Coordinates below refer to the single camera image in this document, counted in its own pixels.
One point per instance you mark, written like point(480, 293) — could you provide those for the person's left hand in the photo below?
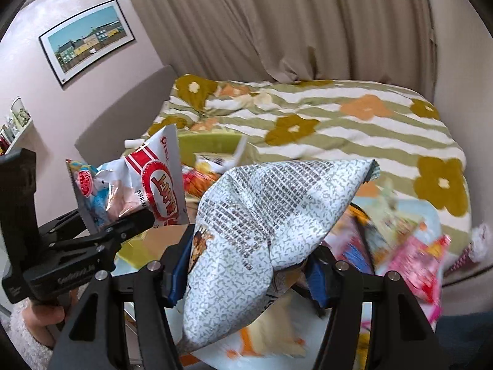
point(42, 322)

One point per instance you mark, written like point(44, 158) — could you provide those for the beige curtain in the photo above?
point(292, 19)

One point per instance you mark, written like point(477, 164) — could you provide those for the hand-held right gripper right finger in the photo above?
point(318, 282)

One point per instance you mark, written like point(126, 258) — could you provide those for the white plastic bundle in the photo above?
point(483, 241)

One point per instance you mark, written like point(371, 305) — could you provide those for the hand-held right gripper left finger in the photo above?
point(180, 277)

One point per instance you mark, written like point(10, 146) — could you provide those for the framed picture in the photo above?
point(88, 40)

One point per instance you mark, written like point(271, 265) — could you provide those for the blue daisy tablecloth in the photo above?
point(254, 331)

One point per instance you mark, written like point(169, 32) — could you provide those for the red white cracker bag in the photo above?
point(161, 185)

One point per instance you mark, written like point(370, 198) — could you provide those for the striped floral blanket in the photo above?
point(346, 131)

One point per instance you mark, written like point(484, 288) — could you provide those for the dark blue cloth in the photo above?
point(462, 339)

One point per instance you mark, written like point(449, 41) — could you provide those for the white speckled snack bag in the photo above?
point(269, 231)

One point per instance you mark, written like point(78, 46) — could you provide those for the blue marshmallow packet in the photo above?
point(102, 196)

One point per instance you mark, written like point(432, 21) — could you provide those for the blue orange snack packet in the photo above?
point(364, 239)

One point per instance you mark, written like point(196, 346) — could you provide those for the pink patterned cone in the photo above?
point(460, 264)

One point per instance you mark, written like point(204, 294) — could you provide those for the green cardboard box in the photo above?
point(196, 144)

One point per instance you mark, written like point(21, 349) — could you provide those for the wall shelf with cards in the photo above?
point(15, 127)

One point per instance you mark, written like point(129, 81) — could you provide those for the grey headboard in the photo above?
point(127, 108)

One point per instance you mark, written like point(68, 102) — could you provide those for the pink marshmallow packet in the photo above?
point(414, 273)

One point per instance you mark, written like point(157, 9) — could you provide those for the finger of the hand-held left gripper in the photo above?
point(61, 221)
point(127, 223)

